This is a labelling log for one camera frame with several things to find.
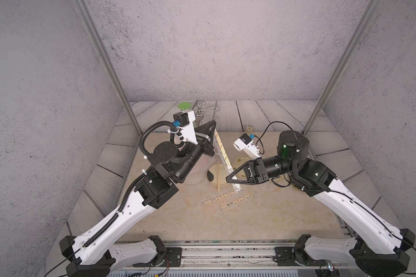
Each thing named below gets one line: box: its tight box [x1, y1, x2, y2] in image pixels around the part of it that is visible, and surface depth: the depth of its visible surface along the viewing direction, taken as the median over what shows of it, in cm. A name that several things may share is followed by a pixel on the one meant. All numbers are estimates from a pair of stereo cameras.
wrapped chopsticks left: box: [201, 190, 237, 206], surface depth 93 cm
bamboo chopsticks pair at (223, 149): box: [214, 128, 232, 167], surface depth 52 cm
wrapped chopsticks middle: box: [219, 191, 256, 210], surface depth 91 cm
